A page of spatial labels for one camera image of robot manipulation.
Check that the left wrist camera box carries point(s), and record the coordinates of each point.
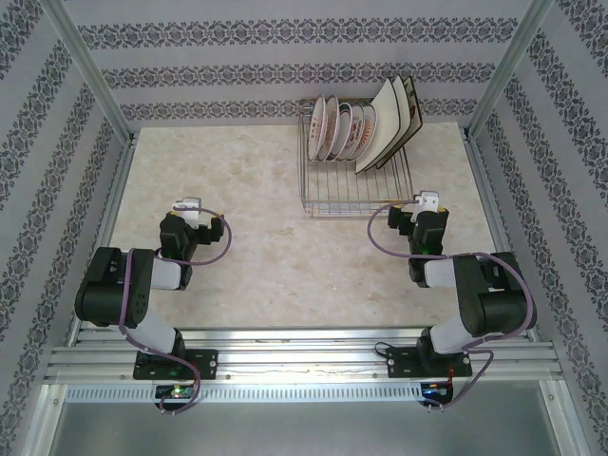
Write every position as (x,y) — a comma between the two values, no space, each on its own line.
(192,209)

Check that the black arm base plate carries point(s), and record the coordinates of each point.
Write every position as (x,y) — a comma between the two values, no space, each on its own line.
(404,363)
(206,363)

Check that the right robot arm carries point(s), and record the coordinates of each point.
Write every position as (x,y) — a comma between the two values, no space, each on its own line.
(499,304)

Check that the round plate plain white centre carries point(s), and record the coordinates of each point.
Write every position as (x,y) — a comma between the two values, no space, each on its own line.
(346,133)

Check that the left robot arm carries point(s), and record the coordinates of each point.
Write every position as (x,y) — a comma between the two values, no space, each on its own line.
(109,285)

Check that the small controller board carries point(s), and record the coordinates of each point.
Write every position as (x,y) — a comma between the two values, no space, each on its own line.
(176,392)
(434,389)

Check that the aluminium side rail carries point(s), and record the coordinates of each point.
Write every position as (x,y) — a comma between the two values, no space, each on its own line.
(119,190)
(484,190)

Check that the aluminium frame post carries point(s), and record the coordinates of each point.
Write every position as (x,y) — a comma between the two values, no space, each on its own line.
(92,71)
(503,71)

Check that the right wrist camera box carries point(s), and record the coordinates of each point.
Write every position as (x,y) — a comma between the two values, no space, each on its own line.
(427,202)

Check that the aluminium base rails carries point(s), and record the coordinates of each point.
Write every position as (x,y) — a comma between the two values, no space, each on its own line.
(304,354)

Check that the round white plate green rim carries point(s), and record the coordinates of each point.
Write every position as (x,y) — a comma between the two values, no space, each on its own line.
(333,128)
(316,128)

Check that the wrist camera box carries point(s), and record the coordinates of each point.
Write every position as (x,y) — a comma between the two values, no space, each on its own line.
(192,209)
(427,202)

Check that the grey metal panel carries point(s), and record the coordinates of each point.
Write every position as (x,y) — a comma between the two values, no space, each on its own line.
(304,427)

